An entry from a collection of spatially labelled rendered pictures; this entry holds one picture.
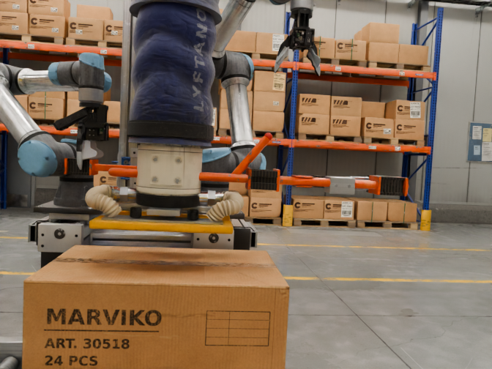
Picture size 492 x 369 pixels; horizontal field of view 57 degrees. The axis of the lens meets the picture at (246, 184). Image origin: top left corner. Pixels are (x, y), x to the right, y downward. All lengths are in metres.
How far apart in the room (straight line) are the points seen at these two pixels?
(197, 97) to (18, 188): 9.12
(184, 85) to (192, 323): 0.57
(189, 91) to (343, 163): 9.06
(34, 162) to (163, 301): 0.72
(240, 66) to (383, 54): 7.45
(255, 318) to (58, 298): 0.45
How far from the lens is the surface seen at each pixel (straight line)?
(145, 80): 1.17
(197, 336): 1.11
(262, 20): 10.09
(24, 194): 10.15
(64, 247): 1.59
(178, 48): 1.15
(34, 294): 1.14
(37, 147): 1.59
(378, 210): 9.08
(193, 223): 1.11
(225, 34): 1.72
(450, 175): 11.17
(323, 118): 8.67
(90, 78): 1.51
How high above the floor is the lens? 1.24
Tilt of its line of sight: 3 degrees down
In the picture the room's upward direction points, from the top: 3 degrees clockwise
